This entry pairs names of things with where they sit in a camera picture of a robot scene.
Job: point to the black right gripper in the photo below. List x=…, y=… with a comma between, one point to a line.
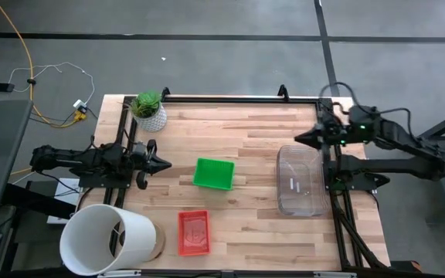
x=332, y=131

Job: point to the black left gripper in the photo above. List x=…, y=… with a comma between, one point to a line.
x=141, y=162

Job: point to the green plastic mesh basket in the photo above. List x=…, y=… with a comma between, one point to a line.
x=212, y=188
x=205, y=166
x=215, y=173

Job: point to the white lamp shade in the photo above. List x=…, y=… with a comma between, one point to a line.
x=87, y=228

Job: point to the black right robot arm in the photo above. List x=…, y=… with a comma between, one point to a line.
x=400, y=164

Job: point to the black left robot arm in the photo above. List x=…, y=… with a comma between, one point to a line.
x=87, y=158

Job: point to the green succulent in white pot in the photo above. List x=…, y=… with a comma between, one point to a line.
x=153, y=119

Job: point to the round wooden lamp base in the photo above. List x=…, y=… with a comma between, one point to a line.
x=160, y=243

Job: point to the white flat box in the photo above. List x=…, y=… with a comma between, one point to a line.
x=66, y=189

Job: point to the white plug adapter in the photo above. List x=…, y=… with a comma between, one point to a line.
x=79, y=103

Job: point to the black metal beam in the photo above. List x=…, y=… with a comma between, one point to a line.
x=33, y=199

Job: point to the black frame bracket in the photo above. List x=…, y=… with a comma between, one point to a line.
x=282, y=91
x=165, y=93

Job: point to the black aluminium rail frame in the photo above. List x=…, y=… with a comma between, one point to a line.
x=245, y=100

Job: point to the silver metal bracket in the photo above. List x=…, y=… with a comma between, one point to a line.
x=118, y=273
x=334, y=275

